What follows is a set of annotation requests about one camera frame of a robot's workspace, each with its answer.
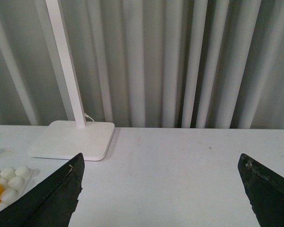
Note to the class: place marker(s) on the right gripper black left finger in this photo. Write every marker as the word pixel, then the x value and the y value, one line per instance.
pixel 52 202

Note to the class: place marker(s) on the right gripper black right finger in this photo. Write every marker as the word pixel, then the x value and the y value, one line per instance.
pixel 265 191

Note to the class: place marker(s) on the white desk lamp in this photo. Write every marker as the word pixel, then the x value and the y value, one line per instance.
pixel 64 139

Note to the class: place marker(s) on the grey pleated curtain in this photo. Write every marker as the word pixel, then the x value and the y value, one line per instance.
pixel 147 63

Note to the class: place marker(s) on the white studded base plate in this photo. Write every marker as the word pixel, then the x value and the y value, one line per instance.
pixel 14 181

